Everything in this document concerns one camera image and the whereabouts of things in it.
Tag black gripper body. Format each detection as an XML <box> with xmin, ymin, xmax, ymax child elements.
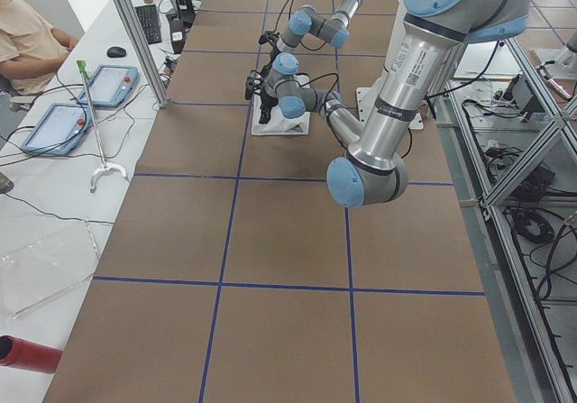
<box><xmin>270</xmin><ymin>41</ymin><xmax>284</xmax><ymax>60</ymax></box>
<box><xmin>261</xmin><ymin>87</ymin><xmax>278</xmax><ymax>110</ymax></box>

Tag red cylinder bottle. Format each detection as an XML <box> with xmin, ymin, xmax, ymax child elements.
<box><xmin>1</xmin><ymin>335</ymin><xmax>62</xmax><ymax>374</ymax></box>

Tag grey cartoon print t-shirt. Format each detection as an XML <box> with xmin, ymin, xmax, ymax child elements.
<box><xmin>251</xmin><ymin>96</ymin><xmax>310</xmax><ymax>136</ymax></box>

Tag black computer mouse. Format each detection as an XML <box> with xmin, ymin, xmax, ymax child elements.
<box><xmin>106</xmin><ymin>46</ymin><xmax>127</xmax><ymax>59</ymax></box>

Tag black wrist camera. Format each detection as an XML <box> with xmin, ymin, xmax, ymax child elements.
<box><xmin>258</xmin><ymin>31</ymin><xmax>279</xmax><ymax>47</ymax></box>
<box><xmin>244</xmin><ymin>74</ymin><xmax>263</xmax><ymax>101</ymax></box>

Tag seated person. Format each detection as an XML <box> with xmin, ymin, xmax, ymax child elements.
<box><xmin>1</xmin><ymin>0</ymin><xmax>79</xmax><ymax>96</ymax></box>

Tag black keyboard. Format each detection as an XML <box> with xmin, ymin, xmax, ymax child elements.
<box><xmin>134</xmin><ymin>5</ymin><xmax>162</xmax><ymax>44</ymax></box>

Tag metal reacher grabber tool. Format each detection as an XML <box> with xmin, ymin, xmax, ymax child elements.
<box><xmin>77</xmin><ymin>60</ymin><xmax>129</xmax><ymax>194</ymax></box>

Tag near teach pendant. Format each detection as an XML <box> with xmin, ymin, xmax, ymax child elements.
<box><xmin>20</xmin><ymin>104</ymin><xmax>92</xmax><ymax>157</ymax></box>

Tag white camera pole base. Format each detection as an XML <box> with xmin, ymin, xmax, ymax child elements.
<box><xmin>355</xmin><ymin>69</ymin><xmax>424</xmax><ymax>131</ymax></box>

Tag aluminium frame post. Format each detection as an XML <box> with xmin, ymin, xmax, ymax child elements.
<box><xmin>113</xmin><ymin>0</ymin><xmax>169</xmax><ymax>108</ymax></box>

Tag teach pendant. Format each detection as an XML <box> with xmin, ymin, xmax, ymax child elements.
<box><xmin>87</xmin><ymin>65</ymin><xmax>139</xmax><ymax>108</ymax></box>
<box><xmin>20</xmin><ymin>104</ymin><xmax>92</xmax><ymax>157</ymax></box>

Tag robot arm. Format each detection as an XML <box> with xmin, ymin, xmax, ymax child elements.
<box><xmin>259</xmin><ymin>0</ymin><xmax>364</xmax><ymax>60</ymax></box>
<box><xmin>245</xmin><ymin>0</ymin><xmax>530</xmax><ymax>207</ymax></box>

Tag white paper in plastic sleeve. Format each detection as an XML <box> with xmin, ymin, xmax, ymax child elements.
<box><xmin>1</xmin><ymin>222</ymin><xmax>98</xmax><ymax>325</ymax></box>

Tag far teach pendant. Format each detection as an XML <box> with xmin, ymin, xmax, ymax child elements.
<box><xmin>87</xmin><ymin>65</ymin><xmax>139</xmax><ymax>108</ymax></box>

